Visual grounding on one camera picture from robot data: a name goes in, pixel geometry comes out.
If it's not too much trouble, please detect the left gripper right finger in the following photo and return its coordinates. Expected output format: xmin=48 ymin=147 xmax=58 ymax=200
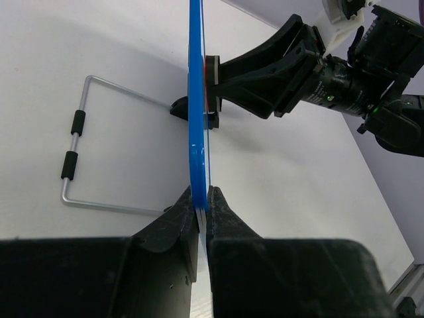
xmin=206 ymin=187 xmax=396 ymax=317

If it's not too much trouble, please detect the blue framed whiteboard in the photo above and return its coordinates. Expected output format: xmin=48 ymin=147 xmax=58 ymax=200
xmin=187 ymin=0 xmax=211 ymax=250

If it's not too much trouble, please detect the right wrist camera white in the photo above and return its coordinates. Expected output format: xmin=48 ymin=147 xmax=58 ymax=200
xmin=314 ymin=0 xmax=380 ymax=56

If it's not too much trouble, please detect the black whiteboard eraser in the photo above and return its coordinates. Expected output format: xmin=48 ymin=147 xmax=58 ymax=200
xmin=205 ymin=56 xmax=221 ymax=87

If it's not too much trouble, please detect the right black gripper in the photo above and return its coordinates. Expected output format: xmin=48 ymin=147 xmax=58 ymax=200
xmin=210 ymin=14 xmax=391 ymax=119

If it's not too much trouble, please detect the whiteboard wire stand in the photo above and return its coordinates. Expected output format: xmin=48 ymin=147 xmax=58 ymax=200
xmin=60 ymin=75 xmax=220 ymax=218

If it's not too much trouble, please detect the aluminium right rail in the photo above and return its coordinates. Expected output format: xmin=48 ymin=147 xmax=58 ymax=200
xmin=388 ymin=264 xmax=423 ymax=317

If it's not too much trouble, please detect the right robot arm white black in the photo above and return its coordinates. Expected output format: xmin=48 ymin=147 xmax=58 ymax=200
xmin=206 ymin=1 xmax=423 ymax=156

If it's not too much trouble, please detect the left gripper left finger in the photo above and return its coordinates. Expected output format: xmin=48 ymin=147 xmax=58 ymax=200
xmin=1 ymin=190 xmax=199 ymax=317

